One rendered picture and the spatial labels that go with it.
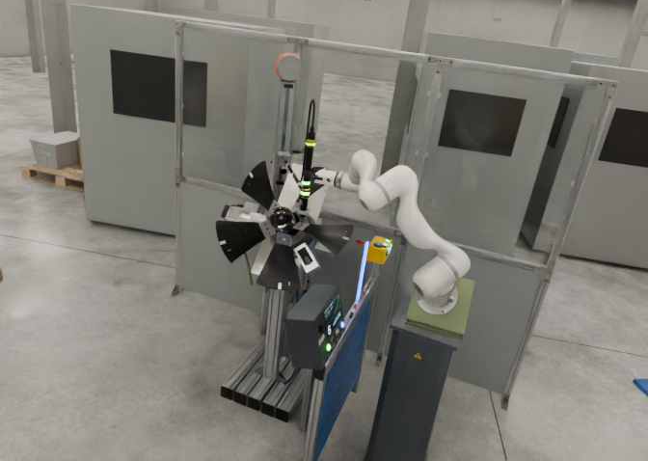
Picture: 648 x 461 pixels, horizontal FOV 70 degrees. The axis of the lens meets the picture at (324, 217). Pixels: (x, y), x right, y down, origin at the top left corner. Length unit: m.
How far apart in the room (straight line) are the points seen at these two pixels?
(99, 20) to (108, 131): 0.95
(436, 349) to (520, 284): 1.01
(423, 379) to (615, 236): 4.16
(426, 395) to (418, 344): 0.27
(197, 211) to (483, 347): 2.21
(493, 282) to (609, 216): 3.13
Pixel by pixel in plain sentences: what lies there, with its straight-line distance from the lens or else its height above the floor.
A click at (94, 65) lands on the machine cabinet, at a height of 1.57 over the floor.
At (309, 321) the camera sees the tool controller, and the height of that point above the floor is 1.25.
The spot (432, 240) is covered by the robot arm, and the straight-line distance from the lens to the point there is 1.78.
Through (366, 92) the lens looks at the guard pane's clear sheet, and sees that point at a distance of 2.86.
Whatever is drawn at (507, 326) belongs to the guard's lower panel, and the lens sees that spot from 3.18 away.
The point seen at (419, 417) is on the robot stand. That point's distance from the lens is 2.43.
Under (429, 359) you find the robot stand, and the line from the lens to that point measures 2.23.
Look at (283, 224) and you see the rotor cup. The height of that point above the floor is 1.20.
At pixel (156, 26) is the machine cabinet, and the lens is 4.44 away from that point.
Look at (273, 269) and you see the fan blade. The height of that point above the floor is 1.01.
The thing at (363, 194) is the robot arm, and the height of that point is 1.58.
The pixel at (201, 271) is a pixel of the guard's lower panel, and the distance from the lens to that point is 3.78.
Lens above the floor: 2.12
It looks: 22 degrees down
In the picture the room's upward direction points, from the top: 7 degrees clockwise
